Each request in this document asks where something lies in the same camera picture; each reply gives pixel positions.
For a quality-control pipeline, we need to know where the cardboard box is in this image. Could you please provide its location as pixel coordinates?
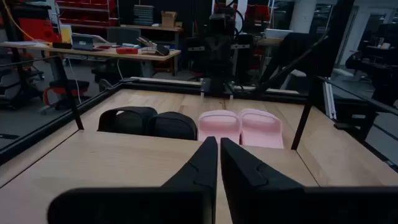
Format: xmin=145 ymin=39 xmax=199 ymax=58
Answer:
xmin=160 ymin=11 xmax=178 ymax=28

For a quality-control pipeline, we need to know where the red cabinet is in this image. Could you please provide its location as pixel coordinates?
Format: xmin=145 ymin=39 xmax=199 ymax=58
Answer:
xmin=18 ymin=17 xmax=62 ymax=43

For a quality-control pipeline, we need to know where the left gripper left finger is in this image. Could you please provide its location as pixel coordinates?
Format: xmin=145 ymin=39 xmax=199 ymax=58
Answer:
xmin=46 ymin=136 xmax=218 ymax=224

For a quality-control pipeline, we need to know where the grey office chair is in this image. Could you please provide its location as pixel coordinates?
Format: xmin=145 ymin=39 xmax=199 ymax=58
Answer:
xmin=91 ymin=27 xmax=147 ymax=83

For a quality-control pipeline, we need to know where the long white cable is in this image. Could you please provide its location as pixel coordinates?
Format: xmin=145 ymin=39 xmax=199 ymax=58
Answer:
xmin=66 ymin=57 xmax=82 ymax=105

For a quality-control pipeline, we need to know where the white box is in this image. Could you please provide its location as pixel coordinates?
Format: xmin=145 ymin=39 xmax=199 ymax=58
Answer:
xmin=264 ymin=28 xmax=293 ymax=40

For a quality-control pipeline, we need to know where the red storage bin rack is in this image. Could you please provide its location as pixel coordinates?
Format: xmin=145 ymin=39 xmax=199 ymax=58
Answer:
xmin=55 ymin=0 xmax=121 ymax=27

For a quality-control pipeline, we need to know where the red frame stool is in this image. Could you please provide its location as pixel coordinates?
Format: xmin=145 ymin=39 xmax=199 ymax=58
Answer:
xmin=42 ymin=79 xmax=91 ymax=110

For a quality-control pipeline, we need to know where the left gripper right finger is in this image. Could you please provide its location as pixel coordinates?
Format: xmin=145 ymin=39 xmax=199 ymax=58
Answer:
xmin=220 ymin=138 xmax=398 ymax=224

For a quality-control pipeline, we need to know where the black swivel chair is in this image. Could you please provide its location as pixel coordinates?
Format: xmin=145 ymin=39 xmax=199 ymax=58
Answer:
xmin=345 ymin=51 xmax=374 ymax=82

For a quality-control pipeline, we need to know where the wooden workbench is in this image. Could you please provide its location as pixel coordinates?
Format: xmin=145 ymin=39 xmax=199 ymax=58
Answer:
xmin=119 ymin=24 xmax=184 ymax=75

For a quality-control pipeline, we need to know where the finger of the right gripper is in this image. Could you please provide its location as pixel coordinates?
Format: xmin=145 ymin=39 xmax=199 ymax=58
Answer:
xmin=220 ymin=46 xmax=228 ymax=71
xmin=212 ymin=46 xmax=221 ymax=71

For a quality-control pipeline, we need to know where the black rubber slide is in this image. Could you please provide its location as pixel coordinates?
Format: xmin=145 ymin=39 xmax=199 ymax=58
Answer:
xmin=146 ymin=111 xmax=198 ymax=141
xmin=97 ymin=106 xmax=158 ymax=136

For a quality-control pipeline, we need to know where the pink rubber slide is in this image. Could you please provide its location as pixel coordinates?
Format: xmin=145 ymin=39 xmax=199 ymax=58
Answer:
xmin=197 ymin=109 xmax=242 ymax=146
xmin=238 ymin=108 xmax=284 ymax=149

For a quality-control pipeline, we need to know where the grey laptop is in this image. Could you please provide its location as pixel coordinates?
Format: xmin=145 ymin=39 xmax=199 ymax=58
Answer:
xmin=70 ymin=33 xmax=103 ymax=52

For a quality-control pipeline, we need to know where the yellow white container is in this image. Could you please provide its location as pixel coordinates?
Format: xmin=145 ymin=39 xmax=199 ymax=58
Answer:
xmin=60 ymin=24 xmax=73 ymax=44

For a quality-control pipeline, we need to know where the black pouch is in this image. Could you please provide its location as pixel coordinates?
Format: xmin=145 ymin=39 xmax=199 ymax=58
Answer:
xmin=155 ymin=44 xmax=170 ymax=57

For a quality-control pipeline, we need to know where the yellow hanging cable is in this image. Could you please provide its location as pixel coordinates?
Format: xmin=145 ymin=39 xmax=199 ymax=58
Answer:
xmin=1 ymin=0 xmax=35 ymax=41

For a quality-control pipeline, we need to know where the long wooden desk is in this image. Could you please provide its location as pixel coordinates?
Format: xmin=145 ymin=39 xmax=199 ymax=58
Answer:
xmin=0 ymin=40 xmax=182 ymax=78

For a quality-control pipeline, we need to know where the stack of black trays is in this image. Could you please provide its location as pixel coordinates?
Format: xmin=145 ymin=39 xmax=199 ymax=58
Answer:
xmin=133 ymin=4 xmax=155 ymax=26

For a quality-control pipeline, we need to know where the black aluminium table frame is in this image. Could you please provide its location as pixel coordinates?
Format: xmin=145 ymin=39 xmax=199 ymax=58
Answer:
xmin=0 ymin=76 xmax=398 ymax=172

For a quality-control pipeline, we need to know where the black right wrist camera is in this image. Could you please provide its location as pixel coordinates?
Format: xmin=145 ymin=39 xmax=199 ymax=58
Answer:
xmin=208 ymin=14 xmax=236 ymax=35

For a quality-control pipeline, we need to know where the black office chair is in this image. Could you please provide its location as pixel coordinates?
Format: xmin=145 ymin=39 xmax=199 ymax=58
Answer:
xmin=0 ymin=52 xmax=44 ymax=110

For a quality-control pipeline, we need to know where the black diagonal support rod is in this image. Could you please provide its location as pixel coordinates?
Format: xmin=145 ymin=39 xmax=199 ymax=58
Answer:
xmin=253 ymin=30 xmax=330 ymax=97

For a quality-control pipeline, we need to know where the flat red case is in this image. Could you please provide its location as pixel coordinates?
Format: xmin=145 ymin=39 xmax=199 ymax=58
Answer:
xmin=116 ymin=46 xmax=139 ymax=55

